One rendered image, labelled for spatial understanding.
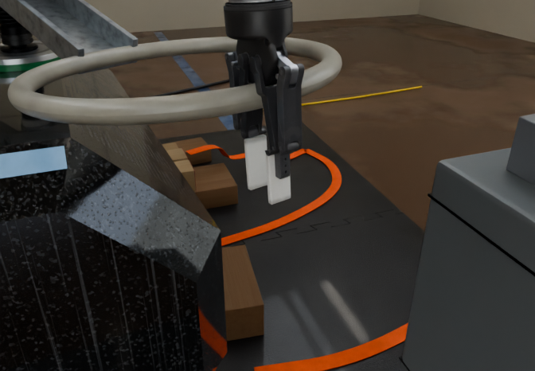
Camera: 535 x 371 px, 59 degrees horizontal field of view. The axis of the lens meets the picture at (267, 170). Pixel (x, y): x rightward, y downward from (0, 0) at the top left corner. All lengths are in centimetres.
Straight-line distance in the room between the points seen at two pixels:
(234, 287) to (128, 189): 72
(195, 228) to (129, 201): 14
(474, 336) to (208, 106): 48
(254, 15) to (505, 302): 46
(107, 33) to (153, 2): 511
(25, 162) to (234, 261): 92
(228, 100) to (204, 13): 574
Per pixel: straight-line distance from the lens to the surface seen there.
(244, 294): 144
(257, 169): 61
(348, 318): 156
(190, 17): 623
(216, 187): 204
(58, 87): 107
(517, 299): 66
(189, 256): 87
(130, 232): 80
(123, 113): 54
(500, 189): 66
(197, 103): 52
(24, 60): 123
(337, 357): 144
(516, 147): 70
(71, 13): 115
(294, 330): 150
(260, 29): 51
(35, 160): 79
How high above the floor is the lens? 109
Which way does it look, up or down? 27 degrees down
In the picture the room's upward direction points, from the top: straight up
